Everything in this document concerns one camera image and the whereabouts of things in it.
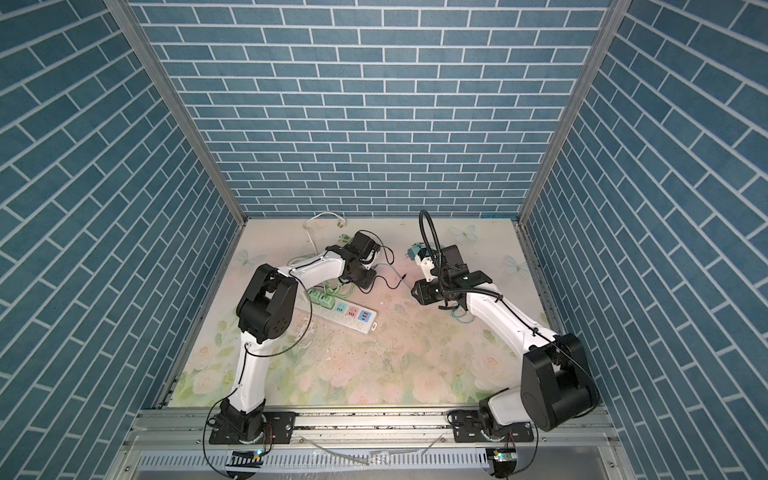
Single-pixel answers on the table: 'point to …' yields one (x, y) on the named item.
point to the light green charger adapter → (326, 301)
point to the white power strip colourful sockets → (353, 316)
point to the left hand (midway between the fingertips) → (367, 277)
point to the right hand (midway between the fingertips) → (416, 286)
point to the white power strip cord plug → (341, 224)
